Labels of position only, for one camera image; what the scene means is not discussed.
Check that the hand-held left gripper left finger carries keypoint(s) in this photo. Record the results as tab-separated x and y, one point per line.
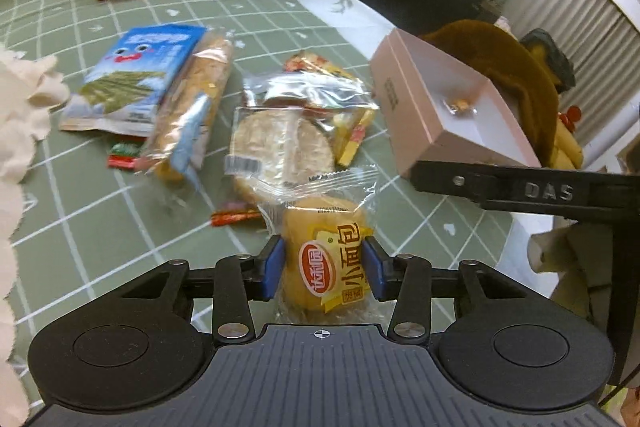
272	268

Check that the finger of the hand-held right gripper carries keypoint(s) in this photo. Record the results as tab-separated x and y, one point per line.
500	189

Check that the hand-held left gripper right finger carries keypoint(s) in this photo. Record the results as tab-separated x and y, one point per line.
375	273

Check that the small bread packet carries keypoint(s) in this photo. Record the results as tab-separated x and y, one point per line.
320	232

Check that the pink cardboard box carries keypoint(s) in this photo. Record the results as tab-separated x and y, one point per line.
425	107

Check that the long clear bread packet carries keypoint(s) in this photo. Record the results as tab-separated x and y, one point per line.
202	82

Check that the blue seaweed snack bag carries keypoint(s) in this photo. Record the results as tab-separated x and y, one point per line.
130	72

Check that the beige paper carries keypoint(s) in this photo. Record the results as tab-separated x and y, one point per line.
565	267

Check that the small red snack stick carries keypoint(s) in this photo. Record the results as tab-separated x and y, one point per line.
235	214

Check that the yellow red toy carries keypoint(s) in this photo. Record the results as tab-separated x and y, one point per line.
567	142

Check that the small gold wrapped candy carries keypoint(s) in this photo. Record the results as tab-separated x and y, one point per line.
461	105

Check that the brown plush toy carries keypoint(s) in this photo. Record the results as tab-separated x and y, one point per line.
520	77

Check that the clear rice cracker packet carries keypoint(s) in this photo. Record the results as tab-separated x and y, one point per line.
272	142

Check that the yellow red snack packet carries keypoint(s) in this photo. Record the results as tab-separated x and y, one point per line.
356	137

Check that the green checked tablecloth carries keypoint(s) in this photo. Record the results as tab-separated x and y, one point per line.
100	217

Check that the grey curtain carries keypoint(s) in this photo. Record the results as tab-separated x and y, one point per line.
575	22

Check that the clear snack packet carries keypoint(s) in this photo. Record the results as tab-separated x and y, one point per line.
312	88

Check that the red green candy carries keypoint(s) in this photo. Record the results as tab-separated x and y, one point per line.
125	155

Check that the orange red snack packet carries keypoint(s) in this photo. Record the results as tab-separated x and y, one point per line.
320	63

